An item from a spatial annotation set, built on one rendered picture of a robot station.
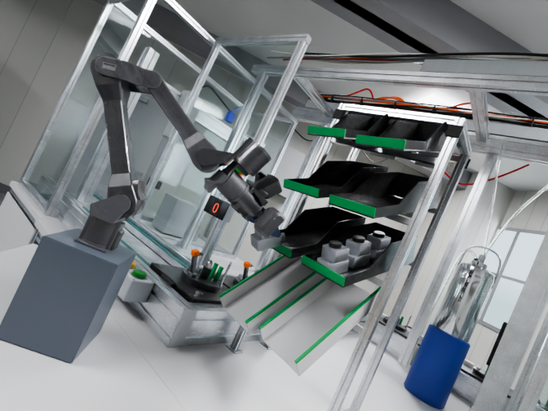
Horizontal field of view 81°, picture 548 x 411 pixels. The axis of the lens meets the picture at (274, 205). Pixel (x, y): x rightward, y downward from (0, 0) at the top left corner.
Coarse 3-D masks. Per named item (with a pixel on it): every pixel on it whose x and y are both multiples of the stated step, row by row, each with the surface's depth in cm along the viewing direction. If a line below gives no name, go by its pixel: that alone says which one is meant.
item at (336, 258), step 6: (324, 246) 73; (330, 246) 72; (336, 246) 72; (342, 246) 74; (324, 252) 73; (330, 252) 72; (336, 252) 71; (342, 252) 72; (348, 252) 73; (318, 258) 74; (324, 258) 74; (330, 258) 72; (336, 258) 71; (342, 258) 73; (324, 264) 72; (330, 264) 71; (336, 264) 72; (342, 264) 73; (336, 270) 72; (342, 270) 74
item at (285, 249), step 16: (320, 208) 99; (336, 208) 101; (304, 224) 96; (320, 224) 101; (336, 224) 85; (352, 224) 89; (288, 240) 89; (304, 240) 90; (320, 240) 83; (288, 256) 78
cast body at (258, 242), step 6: (252, 234) 78; (258, 234) 77; (282, 234) 80; (252, 240) 78; (258, 240) 76; (264, 240) 76; (270, 240) 77; (276, 240) 78; (282, 240) 81; (258, 246) 76; (264, 246) 77; (270, 246) 77
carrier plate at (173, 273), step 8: (152, 264) 102; (160, 264) 104; (160, 272) 98; (168, 272) 100; (176, 272) 103; (176, 280) 96; (176, 288) 92; (184, 288) 92; (192, 288) 96; (224, 288) 110; (184, 296) 90; (192, 296) 89; (200, 296) 91; (208, 296) 95; (216, 296) 98
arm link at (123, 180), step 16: (96, 80) 62; (112, 80) 62; (112, 96) 63; (128, 96) 68; (112, 112) 64; (112, 128) 64; (128, 128) 67; (112, 144) 64; (128, 144) 66; (112, 160) 64; (128, 160) 64; (112, 176) 64; (128, 176) 64; (112, 192) 63; (128, 192) 63; (144, 192) 69
